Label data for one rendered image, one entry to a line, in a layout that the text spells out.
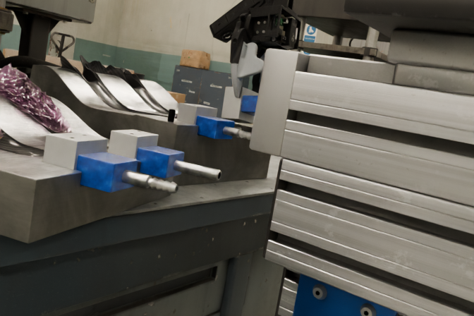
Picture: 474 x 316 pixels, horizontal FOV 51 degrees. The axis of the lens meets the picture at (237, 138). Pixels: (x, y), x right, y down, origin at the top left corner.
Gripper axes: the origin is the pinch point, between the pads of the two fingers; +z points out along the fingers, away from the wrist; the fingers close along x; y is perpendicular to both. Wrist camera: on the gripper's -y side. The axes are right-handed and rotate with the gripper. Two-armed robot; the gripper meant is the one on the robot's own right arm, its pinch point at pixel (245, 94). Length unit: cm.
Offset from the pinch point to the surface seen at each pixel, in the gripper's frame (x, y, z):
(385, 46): 609, -199, -205
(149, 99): 0.6, -23.3, 1.2
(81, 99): -17.0, -20.7, 4.9
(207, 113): -10.4, 1.0, 5.3
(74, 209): -38.4, 9.8, 19.4
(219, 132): -11.5, 4.6, 8.2
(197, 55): 528, -477, -179
